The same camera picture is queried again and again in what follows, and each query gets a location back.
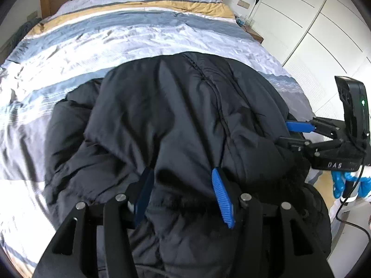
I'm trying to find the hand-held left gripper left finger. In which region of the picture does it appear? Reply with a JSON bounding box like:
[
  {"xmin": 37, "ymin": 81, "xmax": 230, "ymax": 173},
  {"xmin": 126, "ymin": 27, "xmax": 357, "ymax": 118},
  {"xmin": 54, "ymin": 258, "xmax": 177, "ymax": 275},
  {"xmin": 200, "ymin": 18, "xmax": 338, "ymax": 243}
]
[{"xmin": 32, "ymin": 166, "xmax": 155, "ymax": 278}]

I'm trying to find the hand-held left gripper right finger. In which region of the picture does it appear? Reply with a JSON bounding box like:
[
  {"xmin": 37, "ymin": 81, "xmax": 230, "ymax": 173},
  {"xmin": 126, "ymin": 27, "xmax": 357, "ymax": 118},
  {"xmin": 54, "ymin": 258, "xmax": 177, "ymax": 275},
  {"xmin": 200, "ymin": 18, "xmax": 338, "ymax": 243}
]
[{"xmin": 211, "ymin": 167, "xmax": 334, "ymax": 278}]

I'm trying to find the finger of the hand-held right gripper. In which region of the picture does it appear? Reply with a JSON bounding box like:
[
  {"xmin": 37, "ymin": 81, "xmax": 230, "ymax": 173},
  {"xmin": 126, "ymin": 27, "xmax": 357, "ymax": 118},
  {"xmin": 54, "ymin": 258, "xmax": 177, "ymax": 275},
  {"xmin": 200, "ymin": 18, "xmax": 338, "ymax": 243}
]
[
  {"xmin": 285, "ymin": 117, "xmax": 342, "ymax": 136},
  {"xmin": 277, "ymin": 136, "xmax": 345, "ymax": 155}
]

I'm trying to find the black puffer coat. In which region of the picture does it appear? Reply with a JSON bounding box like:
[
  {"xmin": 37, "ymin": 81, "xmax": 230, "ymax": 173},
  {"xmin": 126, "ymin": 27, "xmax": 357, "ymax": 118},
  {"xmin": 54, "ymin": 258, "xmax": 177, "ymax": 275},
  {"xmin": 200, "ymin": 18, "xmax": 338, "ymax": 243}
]
[{"xmin": 43, "ymin": 51, "xmax": 332, "ymax": 278}]

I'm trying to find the person's right hand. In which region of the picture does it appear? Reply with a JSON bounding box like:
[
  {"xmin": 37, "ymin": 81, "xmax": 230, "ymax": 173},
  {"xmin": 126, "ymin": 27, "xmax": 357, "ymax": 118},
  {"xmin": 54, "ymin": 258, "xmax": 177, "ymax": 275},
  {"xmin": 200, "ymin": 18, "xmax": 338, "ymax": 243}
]
[{"xmin": 331, "ymin": 170, "xmax": 371, "ymax": 202}]

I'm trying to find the wooden nightstand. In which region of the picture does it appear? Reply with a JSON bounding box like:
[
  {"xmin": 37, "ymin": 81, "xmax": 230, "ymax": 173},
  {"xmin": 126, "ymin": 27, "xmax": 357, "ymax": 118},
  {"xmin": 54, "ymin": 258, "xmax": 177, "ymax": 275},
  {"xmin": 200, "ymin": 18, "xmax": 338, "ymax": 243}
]
[{"xmin": 240, "ymin": 23, "xmax": 264, "ymax": 44}]

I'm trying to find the striped duvet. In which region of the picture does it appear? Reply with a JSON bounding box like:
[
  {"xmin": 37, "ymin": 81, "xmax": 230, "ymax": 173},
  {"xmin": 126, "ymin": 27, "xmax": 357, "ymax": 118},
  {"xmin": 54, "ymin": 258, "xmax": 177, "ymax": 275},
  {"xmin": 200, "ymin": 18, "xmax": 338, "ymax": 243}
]
[{"xmin": 0, "ymin": 0, "xmax": 316, "ymax": 267}]

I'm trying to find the grey knitted cloth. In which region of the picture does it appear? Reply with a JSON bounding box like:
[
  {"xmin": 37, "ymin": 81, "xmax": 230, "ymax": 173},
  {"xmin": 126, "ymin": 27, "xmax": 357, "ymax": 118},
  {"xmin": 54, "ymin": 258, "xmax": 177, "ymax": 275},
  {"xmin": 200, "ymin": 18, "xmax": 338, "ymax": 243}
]
[{"xmin": 14, "ymin": 17, "xmax": 42, "ymax": 39}]

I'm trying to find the black cable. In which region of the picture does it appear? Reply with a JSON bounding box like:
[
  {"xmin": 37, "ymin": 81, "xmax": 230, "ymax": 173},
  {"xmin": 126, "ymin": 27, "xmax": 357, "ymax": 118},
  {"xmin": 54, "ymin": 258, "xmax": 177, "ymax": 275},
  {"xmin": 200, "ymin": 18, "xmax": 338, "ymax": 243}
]
[{"xmin": 336, "ymin": 133, "xmax": 371, "ymax": 236}]

